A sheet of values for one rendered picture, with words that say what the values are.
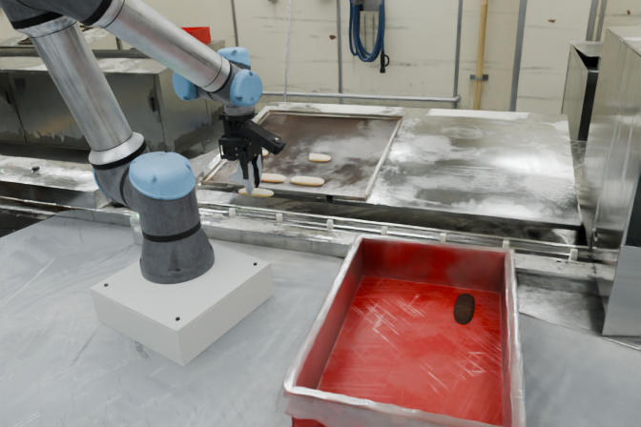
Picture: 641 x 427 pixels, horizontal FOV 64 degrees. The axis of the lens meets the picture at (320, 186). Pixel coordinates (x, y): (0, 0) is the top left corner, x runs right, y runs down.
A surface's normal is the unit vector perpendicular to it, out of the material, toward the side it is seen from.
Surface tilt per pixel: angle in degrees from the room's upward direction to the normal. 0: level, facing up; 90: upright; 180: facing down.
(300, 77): 90
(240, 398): 0
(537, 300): 0
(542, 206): 10
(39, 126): 90
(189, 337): 90
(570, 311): 0
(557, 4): 90
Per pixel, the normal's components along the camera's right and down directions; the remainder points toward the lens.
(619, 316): -0.33, 0.38
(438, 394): -0.04, -0.92
